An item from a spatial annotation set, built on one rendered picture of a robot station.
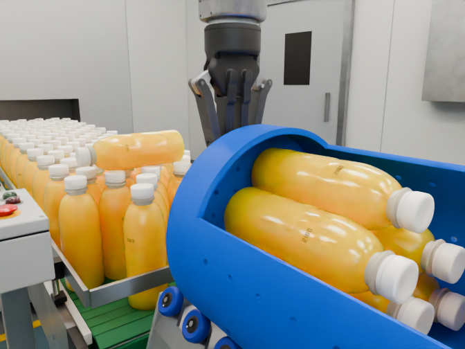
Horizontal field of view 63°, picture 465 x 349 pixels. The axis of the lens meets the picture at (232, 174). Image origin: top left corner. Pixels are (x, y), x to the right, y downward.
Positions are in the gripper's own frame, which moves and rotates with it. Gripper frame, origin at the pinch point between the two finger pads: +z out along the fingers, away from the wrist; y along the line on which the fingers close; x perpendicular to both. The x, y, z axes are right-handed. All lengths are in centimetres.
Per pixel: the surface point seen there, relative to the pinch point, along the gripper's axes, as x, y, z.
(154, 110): -451, -201, 26
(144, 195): -14.9, 7.3, 5.5
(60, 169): -40.9, 14.4, 4.8
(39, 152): -67, 14, 5
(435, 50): -113, -286, -37
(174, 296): -3.5, 8.2, 18.3
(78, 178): -28.9, 14.0, 4.3
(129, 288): -12.0, 12.1, 19.7
